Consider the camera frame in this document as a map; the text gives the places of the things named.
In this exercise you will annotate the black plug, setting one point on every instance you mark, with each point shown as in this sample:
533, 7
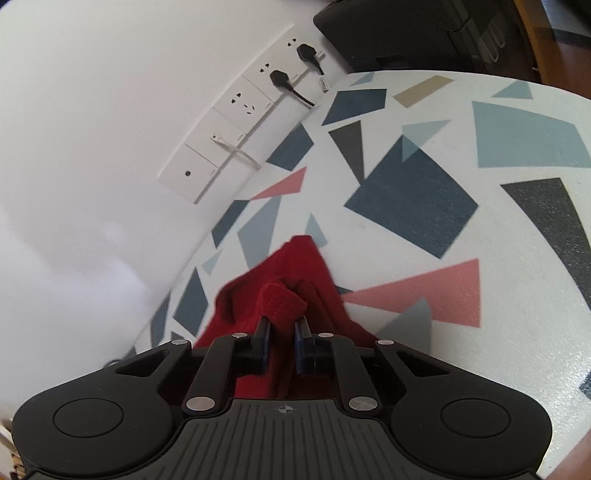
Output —
307, 50
281, 77

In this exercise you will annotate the black cabinet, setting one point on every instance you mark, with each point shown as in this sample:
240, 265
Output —
392, 37

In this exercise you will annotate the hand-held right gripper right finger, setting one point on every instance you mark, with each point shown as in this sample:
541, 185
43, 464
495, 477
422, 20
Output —
302, 350

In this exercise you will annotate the red garment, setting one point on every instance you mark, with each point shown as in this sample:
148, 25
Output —
277, 277

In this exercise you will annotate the white wall socket panel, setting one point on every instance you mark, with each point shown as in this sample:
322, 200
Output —
194, 170

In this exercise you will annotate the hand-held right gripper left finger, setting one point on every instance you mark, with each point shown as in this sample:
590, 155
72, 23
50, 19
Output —
262, 350

